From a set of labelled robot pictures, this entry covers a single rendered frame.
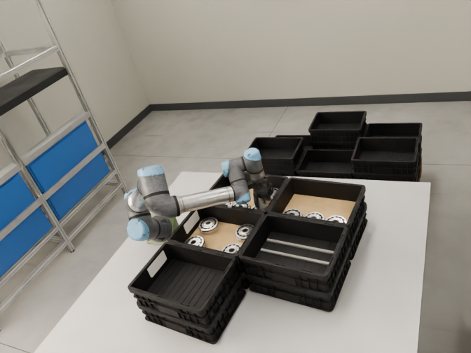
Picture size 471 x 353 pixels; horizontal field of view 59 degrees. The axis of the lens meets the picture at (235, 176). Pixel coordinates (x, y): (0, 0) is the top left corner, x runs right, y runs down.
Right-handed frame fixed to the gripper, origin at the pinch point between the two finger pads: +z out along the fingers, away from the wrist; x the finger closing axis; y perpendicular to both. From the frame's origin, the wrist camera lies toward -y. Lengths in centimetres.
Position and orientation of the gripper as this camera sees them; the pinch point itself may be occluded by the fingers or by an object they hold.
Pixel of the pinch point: (261, 208)
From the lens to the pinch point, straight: 219.2
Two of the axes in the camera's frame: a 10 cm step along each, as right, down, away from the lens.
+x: 3.9, -5.9, 7.1
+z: 2.3, 8.1, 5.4
